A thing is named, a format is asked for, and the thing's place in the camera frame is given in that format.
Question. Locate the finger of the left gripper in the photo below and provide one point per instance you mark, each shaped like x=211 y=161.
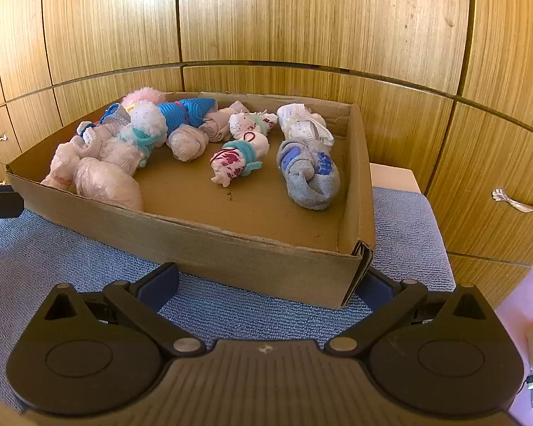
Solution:
x=11 y=203

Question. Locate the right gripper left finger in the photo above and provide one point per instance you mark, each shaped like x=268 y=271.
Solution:
x=137 y=306

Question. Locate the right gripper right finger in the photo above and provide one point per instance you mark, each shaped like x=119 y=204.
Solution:
x=391 y=303

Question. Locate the pale pink long sock roll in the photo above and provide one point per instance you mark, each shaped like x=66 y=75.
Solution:
x=107 y=183

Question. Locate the grey sock blue pattern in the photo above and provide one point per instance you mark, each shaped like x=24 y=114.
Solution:
x=312 y=179

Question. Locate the fluffy white teal-band sock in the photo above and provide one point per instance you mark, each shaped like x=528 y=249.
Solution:
x=133 y=143

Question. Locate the white red-pattern sock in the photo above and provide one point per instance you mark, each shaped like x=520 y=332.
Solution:
x=239 y=158

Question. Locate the blue towel mat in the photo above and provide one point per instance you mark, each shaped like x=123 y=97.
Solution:
x=36 y=254

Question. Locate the white pink knotted sock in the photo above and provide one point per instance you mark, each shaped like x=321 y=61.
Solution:
x=66 y=158

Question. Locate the brown cardboard box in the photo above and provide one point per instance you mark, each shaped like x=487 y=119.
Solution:
x=250 y=235

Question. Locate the white blue sock bundle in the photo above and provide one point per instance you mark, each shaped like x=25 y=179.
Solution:
x=115 y=117

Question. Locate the pale pink knotted sock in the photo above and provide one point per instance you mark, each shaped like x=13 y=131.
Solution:
x=187 y=143

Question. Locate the fluffy pink sock ball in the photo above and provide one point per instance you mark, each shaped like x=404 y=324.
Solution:
x=143 y=94

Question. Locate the lilac sock roll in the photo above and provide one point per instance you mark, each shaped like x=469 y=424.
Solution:
x=216 y=121

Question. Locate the blue ribbed sock roll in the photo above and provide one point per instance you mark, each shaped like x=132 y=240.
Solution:
x=189 y=111

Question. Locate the white long sock roll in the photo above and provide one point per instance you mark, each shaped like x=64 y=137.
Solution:
x=298 y=123

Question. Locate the white patterned small sock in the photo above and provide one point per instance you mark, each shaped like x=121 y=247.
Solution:
x=241 y=123

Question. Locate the silver drawer handle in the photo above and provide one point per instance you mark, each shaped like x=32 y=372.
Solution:
x=500 y=195

